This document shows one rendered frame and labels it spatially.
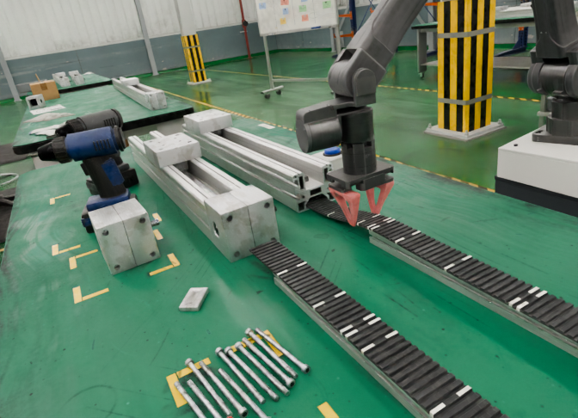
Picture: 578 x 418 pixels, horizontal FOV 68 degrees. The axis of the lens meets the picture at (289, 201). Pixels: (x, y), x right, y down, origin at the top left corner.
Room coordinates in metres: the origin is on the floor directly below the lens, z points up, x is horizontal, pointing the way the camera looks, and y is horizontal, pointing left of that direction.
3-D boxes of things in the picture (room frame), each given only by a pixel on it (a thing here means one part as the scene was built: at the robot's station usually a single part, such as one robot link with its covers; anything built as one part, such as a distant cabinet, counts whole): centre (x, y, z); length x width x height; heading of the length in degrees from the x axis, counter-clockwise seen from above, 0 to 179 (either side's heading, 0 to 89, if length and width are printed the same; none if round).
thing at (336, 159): (1.01, -0.12, 0.81); 0.10 x 0.08 x 0.06; 116
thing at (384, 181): (0.71, -0.14, 0.85); 0.07 x 0.07 x 0.09; 26
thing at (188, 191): (1.13, 0.29, 0.82); 0.80 x 0.10 x 0.09; 26
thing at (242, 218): (0.73, 0.08, 0.83); 0.12 x 0.09 x 0.10; 116
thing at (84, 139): (0.93, 0.44, 0.89); 0.20 x 0.08 x 0.22; 103
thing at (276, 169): (1.21, 0.12, 0.82); 0.80 x 0.10 x 0.09; 26
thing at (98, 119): (1.16, 0.51, 0.89); 0.20 x 0.08 x 0.22; 137
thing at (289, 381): (0.41, 0.06, 0.78); 0.11 x 0.01 x 0.01; 33
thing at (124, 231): (0.75, 0.31, 0.83); 0.11 x 0.10 x 0.10; 118
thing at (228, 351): (0.40, 0.08, 0.78); 0.11 x 0.01 x 0.01; 35
